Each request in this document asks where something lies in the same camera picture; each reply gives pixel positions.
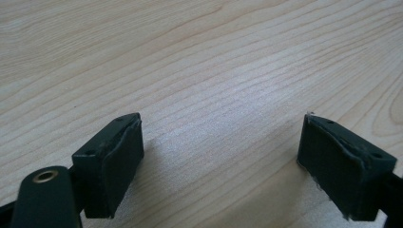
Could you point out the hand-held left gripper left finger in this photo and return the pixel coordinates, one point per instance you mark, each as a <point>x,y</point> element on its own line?
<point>109,164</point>

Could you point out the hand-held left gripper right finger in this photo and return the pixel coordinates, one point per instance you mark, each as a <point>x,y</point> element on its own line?
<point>335,164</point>

